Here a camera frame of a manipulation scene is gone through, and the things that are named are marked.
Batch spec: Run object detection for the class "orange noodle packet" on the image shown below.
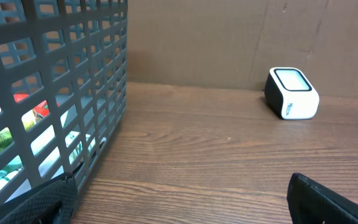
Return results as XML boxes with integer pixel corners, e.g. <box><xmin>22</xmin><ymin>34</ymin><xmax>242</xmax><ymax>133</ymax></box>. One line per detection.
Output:
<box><xmin>14</xmin><ymin>93</ymin><xmax>50</xmax><ymax>119</ymax></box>

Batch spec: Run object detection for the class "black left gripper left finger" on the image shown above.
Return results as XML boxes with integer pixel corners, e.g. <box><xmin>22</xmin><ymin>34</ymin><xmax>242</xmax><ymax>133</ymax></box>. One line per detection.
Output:
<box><xmin>0</xmin><ymin>172</ymin><xmax>78</xmax><ymax>224</ymax></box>

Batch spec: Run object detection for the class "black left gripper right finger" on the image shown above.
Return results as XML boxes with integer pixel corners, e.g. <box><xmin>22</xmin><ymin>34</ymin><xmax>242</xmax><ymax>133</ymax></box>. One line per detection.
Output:
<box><xmin>287</xmin><ymin>173</ymin><xmax>358</xmax><ymax>224</ymax></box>

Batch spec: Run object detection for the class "white barcode scanner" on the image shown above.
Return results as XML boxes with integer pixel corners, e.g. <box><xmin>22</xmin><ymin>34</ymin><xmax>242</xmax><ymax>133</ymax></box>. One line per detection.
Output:
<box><xmin>264</xmin><ymin>67</ymin><xmax>319</xmax><ymax>120</ymax></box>

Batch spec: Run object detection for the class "grey plastic shopping basket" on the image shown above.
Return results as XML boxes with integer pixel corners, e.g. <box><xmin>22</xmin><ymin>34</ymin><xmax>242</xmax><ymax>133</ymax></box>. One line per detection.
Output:
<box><xmin>0</xmin><ymin>0</ymin><xmax>129</xmax><ymax>205</ymax></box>

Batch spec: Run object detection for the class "teal wipes packet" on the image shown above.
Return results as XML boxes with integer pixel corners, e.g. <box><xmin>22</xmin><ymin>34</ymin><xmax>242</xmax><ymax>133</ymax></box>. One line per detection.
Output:
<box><xmin>0</xmin><ymin>156</ymin><xmax>23</xmax><ymax>191</ymax></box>

